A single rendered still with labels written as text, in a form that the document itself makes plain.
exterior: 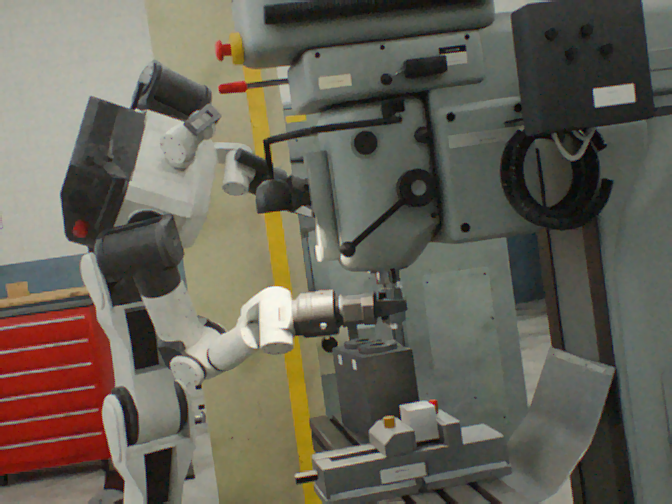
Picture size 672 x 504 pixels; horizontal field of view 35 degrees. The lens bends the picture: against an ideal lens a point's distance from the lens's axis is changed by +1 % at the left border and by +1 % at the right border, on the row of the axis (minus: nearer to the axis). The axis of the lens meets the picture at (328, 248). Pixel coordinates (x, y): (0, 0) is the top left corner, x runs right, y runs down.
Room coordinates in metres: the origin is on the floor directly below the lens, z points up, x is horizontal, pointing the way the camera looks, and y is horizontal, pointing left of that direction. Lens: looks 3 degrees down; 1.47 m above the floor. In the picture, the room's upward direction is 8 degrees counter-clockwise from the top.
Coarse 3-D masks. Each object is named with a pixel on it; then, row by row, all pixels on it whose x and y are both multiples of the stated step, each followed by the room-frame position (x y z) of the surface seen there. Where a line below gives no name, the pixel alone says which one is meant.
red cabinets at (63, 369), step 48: (0, 336) 6.28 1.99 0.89; (48, 336) 6.29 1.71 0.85; (96, 336) 6.37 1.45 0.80; (0, 384) 6.28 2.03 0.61; (48, 384) 6.29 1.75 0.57; (96, 384) 6.30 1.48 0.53; (0, 432) 6.28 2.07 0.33; (48, 432) 6.29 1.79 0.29; (96, 432) 6.29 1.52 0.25; (0, 480) 6.31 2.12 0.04
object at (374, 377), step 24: (336, 360) 2.48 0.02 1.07; (360, 360) 2.31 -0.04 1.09; (384, 360) 2.32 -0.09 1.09; (408, 360) 2.33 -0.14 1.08; (360, 384) 2.34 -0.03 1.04; (384, 384) 2.31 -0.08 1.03; (408, 384) 2.33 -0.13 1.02; (360, 408) 2.36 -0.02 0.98; (384, 408) 2.31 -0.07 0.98; (360, 432) 2.38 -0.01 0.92
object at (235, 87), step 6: (288, 78) 2.13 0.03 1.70; (222, 84) 2.10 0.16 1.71; (228, 84) 2.10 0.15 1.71; (234, 84) 2.10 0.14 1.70; (240, 84) 2.10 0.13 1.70; (246, 84) 2.11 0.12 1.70; (252, 84) 2.11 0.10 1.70; (258, 84) 2.12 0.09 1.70; (264, 84) 2.12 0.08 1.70; (270, 84) 2.12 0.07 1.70; (276, 84) 2.12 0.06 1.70; (282, 84) 2.13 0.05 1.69; (222, 90) 2.10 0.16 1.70; (228, 90) 2.10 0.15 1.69; (234, 90) 2.10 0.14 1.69; (240, 90) 2.11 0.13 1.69; (246, 90) 2.11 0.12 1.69
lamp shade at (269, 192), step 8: (264, 184) 1.97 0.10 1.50; (272, 184) 1.96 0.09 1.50; (280, 184) 1.97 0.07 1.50; (288, 184) 1.99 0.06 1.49; (256, 192) 1.98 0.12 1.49; (264, 192) 1.96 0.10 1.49; (272, 192) 1.96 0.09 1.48; (280, 192) 1.96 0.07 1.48; (288, 192) 1.97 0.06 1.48; (256, 200) 1.98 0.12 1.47; (264, 200) 1.96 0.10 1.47; (272, 200) 1.95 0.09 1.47; (280, 200) 1.96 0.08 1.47; (288, 200) 1.97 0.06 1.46; (256, 208) 1.98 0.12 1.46; (264, 208) 1.96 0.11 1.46; (272, 208) 1.96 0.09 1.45; (280, 208) 1.96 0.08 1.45; (288, 208) 1.96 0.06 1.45
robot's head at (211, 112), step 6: (204, 108) 2.19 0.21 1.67; (210, 108) 2.19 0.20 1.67; (198, 114) 2.17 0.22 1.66; (210, 114) 2.19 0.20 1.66; (216, 114) 2.19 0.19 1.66; (186, 120) 2.15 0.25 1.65; (192, 120) 2.15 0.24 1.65; (210, 120) 2.18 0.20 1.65; (216, 120) 2.19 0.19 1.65; (186, 126) 2.14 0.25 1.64; (192, 126) 2.15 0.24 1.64; (204, 126) 2.16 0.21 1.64; (192, 132) 2.14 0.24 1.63; (198, 132) 2.14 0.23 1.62
